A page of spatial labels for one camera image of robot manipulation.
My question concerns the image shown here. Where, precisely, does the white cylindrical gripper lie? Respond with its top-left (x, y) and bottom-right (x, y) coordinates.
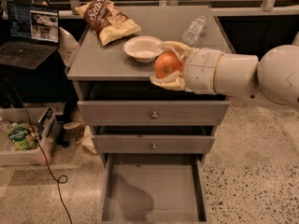
top-left (149, 41), bottom-right (224, 94)

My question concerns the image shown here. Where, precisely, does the orange fruit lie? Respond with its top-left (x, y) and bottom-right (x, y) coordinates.
top-left (155, 51), bottom-right (183, 79)

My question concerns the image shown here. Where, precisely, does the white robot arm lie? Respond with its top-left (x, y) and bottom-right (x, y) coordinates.
top-left (150, 41), bottom-right (299, 111)

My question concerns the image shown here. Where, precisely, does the grey drawer cabinet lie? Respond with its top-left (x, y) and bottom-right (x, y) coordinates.
top-left (64, 5), bottom-right (247, 224)

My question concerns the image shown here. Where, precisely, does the grey top drawer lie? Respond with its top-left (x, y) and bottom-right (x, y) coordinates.
top-left (78, 101), bottom-right (228, 126)

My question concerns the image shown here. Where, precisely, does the grey middle drawer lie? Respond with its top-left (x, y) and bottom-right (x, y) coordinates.
top-left (92, 134), bottom-right (215, 154)

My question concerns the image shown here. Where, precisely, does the grey open bottom drawer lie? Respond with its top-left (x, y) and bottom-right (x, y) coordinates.
top-left (97, 154), bottom-right (210, 224)

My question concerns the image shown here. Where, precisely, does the clear plastic water bottle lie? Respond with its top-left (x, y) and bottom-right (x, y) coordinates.
top-left (182, 16), bottom-right (206, 46)

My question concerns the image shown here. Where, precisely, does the white bowl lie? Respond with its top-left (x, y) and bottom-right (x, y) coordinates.
top-left (123, 35), bottom-right (163, 63)

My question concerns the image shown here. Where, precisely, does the yellow brown chip bag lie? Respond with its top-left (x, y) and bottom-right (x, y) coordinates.
top-left (75, 0), bottom-right (141, 46)

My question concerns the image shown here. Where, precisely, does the white paper bag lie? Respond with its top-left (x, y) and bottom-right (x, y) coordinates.
top-left (58, 27), bottom-right (80, 67)

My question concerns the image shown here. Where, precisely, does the beige shoe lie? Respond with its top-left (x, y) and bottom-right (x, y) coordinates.
top-left (63, 121), bottom-right (81, 131)

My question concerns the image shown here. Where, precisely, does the black open laptop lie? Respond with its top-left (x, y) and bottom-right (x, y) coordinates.
top-left (0, 1), bottom-right (59, 70)

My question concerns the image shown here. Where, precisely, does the clear plastic storage bin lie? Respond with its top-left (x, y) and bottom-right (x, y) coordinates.
top-left (0, 107), bottom-right (60, 166)

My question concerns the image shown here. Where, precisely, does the green snack bag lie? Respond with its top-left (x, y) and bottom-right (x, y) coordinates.
top-left (6, 123), bottom-right (37, 150)

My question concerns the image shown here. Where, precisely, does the black cable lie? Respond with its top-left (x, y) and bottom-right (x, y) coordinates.
top-left (2, 77), bottom-right (74, 224)

